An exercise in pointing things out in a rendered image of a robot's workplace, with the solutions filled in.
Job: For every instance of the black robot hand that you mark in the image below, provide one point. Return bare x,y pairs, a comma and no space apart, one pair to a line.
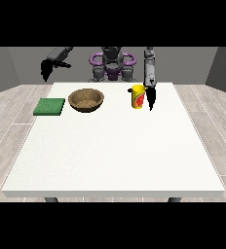
150,94
47,68

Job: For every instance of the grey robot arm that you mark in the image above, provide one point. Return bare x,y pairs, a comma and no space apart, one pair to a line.
59,53
149,66

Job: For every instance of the green square pad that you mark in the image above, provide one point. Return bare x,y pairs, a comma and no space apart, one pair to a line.
49,107

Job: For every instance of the brown wooden bowl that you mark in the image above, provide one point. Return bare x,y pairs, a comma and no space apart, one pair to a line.
86,100

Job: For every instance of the grey robot trunk purple rings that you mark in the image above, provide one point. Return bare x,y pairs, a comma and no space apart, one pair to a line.
112,66

